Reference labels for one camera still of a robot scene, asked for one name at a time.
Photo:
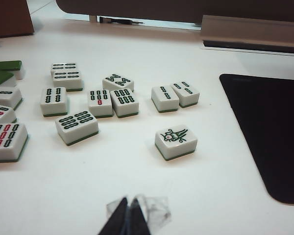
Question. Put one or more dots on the grey-brown desk divider panel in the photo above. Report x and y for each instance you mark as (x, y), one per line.
(161, 9)

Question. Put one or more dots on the four-bamboo left mahjong tile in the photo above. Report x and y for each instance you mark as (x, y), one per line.
(54, 101)

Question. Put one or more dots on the four bamboo mahjong tile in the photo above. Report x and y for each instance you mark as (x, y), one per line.
(63, 66)
(67, 80)

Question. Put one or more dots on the reddish brown box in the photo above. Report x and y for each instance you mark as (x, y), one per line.
(9, 17)

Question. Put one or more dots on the six bamboo mahjong tile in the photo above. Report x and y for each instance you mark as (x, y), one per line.
(76, 127)
(125, 102)

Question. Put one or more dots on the bird print mahjong tile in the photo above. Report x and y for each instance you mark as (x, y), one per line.
(175, 144)

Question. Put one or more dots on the green-backed white mahjong tile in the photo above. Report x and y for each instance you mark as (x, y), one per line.
(1, 77)
(8, 65)

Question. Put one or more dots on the eight bamboo mahjong tile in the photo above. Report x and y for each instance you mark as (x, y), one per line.
(117, 80)

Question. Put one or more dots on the black rectangular mat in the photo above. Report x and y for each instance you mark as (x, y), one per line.
(272, 134)

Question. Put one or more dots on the three bamboo mahjong tile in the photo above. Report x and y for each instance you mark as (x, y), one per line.
(186, 94)

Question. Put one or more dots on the white rectangular box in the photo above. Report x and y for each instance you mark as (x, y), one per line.
(247, 31)

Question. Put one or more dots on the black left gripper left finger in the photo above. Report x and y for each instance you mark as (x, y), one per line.
(118, 218)

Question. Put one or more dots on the nine bamboo mahjong tile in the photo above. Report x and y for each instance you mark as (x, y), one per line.
(7, 142)

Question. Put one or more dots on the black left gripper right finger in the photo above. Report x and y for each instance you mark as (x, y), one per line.
(138, 218)

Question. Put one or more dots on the red green bamboo mahjong tile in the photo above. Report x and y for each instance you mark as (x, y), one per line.
(1, 115)

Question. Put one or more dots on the two bamboo mahjong tile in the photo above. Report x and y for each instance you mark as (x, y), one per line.
(164, 99)

